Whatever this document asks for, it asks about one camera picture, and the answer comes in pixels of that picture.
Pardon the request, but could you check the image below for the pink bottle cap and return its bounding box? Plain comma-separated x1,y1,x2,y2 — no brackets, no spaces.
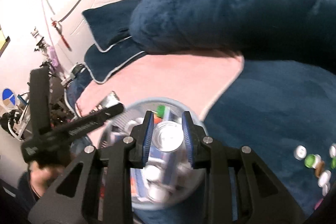
314,198,323,210

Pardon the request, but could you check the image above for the green upturned bottle cap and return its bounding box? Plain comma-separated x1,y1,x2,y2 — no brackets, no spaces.
156,105,166,118

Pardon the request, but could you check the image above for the person's left hand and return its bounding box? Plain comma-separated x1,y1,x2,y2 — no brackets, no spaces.
29,161,65,198

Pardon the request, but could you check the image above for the cluttered equipment stand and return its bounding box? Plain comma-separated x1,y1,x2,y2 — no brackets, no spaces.
1,29,75,141

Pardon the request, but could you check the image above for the blue white round sign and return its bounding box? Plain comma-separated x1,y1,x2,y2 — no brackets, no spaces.
1,88,17,110

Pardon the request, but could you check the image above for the brown bottle cap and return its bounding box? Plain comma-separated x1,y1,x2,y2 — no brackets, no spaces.
314,160,325,178

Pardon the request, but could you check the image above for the white upturned bottle cap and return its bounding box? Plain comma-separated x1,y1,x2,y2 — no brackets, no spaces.
329,143,336,159

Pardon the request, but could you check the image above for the blue pillow white piping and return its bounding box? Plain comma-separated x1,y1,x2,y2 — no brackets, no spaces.
84,38,147,84
82,0,142,52

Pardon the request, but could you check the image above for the light blue round basket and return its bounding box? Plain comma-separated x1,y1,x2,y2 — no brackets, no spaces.
96,97,211,212

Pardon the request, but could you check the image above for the pink bed sheet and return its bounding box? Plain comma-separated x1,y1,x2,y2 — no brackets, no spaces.
75,49,245,146

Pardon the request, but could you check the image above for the rolled blue plush blanket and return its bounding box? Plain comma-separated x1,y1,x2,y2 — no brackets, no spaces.
129,0,335,72

